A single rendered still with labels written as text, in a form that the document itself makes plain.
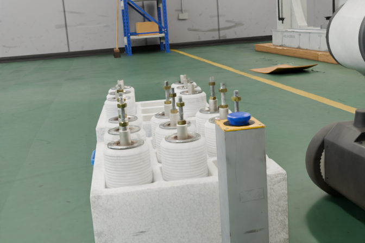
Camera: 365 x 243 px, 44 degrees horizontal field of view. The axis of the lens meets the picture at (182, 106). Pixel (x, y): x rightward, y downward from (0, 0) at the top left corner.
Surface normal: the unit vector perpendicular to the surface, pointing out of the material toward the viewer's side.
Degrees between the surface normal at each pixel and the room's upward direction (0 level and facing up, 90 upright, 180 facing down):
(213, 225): 90
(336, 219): 0
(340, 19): 65
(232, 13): 90
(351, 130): 45
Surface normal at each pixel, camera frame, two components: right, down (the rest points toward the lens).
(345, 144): -0.75, -0.61
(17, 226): -0.07, -0.98
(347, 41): -0.98, 0.14
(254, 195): 0.15, 0.18
